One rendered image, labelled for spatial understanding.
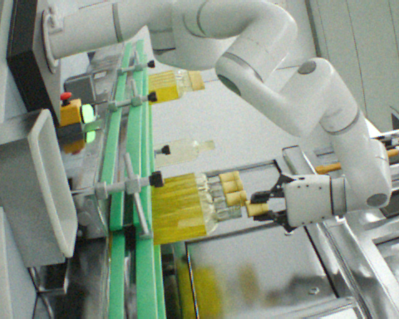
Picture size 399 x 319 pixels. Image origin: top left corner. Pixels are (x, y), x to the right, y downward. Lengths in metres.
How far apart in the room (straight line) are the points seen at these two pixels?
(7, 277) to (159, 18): 0.64
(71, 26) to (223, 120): 6.16
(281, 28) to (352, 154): 0.26
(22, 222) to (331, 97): 0.55
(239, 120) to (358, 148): 6.30
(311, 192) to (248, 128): 6.18
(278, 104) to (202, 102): 6.30
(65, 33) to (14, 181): 0.43
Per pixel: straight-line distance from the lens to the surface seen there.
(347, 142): 1.19
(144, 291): 1.07
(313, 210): 1.36
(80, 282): 1.11
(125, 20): 1.33
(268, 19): 1.12
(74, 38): 1.34
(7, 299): 0.96
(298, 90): 1.09
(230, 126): 7.47
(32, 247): 1.06
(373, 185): 1.22
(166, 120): 7.39
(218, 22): 1.15
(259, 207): 1.37
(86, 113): 1.60
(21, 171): 1.01
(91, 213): 1.23
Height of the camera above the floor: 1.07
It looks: 1 degrees up
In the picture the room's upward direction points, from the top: 78 degrees clockwise
